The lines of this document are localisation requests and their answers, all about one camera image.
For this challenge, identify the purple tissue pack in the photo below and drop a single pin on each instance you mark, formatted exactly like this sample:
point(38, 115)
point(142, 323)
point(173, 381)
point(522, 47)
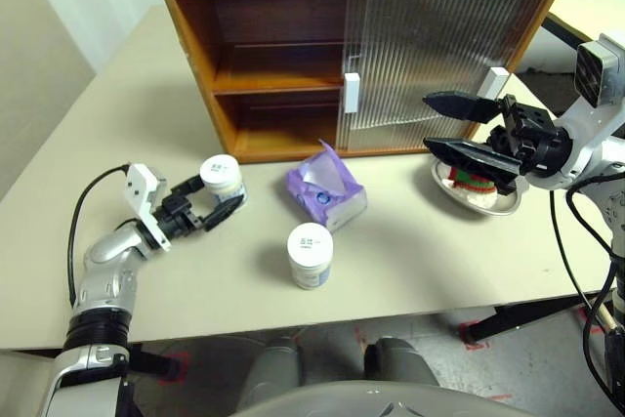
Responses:
point(337, 202)

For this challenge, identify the wooden stick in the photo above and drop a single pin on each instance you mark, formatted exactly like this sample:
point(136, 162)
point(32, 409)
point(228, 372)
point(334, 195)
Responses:
point(608, 317)

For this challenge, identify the ribbed clear sliding door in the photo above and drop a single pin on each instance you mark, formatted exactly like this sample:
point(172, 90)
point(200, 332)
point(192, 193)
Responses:
point(415, 46)

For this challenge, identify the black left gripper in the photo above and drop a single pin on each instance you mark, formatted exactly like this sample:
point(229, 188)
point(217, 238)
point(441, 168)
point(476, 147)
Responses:
point(178, 217)

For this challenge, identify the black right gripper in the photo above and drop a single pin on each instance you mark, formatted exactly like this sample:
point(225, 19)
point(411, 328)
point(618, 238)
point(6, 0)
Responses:
point(537, 143)

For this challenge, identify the silver robot torso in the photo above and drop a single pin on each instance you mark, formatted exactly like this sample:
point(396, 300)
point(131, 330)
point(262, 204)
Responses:
point(366, 397)

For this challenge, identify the shiny metal bowl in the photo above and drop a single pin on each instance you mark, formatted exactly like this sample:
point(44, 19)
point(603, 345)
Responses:
point(510, 204)

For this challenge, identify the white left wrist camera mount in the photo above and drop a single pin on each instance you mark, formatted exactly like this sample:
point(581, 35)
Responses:
point(139, 187)

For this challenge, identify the white red green plush toy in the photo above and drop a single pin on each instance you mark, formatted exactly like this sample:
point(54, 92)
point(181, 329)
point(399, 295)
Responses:
point(471, 187)

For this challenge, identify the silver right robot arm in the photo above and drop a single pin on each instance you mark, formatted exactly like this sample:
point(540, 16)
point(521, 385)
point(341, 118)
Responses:
point(616, 202)

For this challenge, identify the white bottle with blue print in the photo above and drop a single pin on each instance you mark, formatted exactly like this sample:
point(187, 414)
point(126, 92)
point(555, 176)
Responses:
point(220, 170)
point(310, 256)

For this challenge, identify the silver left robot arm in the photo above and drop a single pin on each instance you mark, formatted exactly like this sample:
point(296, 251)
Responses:
point(107, 251)

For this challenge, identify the black table leg frame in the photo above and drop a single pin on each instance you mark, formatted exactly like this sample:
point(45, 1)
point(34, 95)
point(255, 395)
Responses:
point(517, 317)
point(151, 363)

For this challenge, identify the dark grey rounded shape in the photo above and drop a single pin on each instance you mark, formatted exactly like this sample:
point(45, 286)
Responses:
point(400, 363)

